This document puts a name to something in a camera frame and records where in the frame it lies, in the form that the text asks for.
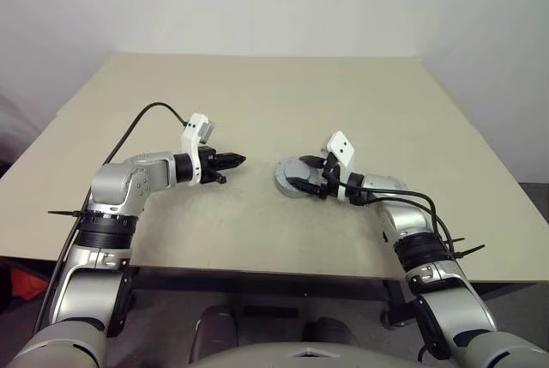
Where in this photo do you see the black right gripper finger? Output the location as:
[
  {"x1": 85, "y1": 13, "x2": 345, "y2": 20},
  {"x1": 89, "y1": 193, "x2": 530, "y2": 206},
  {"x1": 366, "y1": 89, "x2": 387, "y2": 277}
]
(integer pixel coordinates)
[
  {"x1": 299, "y1": 154, "x2": 329, "y2": 171},
  {"x1": 287, "y1": 175, "x2": 324, "y2": 198}
]

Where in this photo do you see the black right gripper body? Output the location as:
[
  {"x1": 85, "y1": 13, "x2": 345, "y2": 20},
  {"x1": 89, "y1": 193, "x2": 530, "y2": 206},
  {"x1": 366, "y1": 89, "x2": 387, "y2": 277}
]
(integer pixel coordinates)
[{"x1": 318, "y1": 151, "x2": 341, "y2": 199}]

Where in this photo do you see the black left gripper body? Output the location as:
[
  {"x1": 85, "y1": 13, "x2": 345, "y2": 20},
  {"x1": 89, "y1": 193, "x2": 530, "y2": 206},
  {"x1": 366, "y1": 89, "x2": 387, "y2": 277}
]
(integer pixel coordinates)
[{"x1": 199, "y1": 146, "x2": 220, "y2": 185}]

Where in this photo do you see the grey round disc part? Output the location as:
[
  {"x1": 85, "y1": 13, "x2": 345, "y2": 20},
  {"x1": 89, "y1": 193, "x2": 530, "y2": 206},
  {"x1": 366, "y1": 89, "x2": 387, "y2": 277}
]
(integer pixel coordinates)
[{"x1": 273, "y1": 157, "x2": 324, "y2": 190}]

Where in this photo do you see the black rectangular bar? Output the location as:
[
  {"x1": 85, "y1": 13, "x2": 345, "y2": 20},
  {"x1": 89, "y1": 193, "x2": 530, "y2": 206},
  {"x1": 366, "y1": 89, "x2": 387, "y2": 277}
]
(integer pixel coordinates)
[{"x1": 243, "y1": 305, "x2": 299, "y2": 322}]

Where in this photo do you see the black table leg with caster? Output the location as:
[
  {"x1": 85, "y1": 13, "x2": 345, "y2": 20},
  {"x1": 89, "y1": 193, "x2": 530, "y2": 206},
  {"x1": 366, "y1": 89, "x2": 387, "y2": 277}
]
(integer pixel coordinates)
[{"x1": 378, "y1": 279, "x2": 413, "y2": 329}]

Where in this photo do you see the dark rounded shape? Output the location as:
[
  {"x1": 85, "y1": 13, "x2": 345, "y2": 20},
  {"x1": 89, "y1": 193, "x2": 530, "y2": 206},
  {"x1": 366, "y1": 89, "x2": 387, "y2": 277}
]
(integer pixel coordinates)
[{"x1": 188, "y1": 305, "x2": 239, "y2": 363}]

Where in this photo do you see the grey robot torso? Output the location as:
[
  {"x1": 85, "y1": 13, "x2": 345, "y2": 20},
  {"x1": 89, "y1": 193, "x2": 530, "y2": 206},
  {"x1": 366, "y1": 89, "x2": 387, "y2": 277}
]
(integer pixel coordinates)
[{"x1": 199, "y1": 341, "x2": 364, "y2": 368}]

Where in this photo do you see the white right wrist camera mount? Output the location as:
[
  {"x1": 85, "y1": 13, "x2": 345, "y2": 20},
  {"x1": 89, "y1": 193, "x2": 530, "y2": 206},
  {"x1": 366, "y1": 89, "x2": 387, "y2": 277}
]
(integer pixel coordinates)
[{"x1": 326, "y1": 130, "x2": 358, "y2": 203}]

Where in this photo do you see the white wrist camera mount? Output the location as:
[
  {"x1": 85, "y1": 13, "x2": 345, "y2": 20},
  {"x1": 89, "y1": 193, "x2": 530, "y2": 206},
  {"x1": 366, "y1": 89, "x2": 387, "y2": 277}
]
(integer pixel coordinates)
[
  {"x1": 180, "y1": 112, "x2": 216, "y2": 187},
  {"x1": 326, "y1": 130, "x2": 358, "y2": 203}
]

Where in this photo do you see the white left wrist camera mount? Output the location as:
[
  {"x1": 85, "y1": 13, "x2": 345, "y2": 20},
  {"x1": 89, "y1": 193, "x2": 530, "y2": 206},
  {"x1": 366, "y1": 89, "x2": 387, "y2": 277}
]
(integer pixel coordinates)
[{"x1": 180, "y1": 112, "x2": 216, "y2": 187}]

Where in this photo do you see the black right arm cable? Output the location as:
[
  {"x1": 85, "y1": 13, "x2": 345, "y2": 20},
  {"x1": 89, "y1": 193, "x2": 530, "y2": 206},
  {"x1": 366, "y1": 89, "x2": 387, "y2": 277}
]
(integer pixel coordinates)
[
  {"x1": 342, "y1": 184, "x2": 439, "y2": 237},
  {"x1": 354, "y1": 195, "x2": 455, "y2": 251}
]

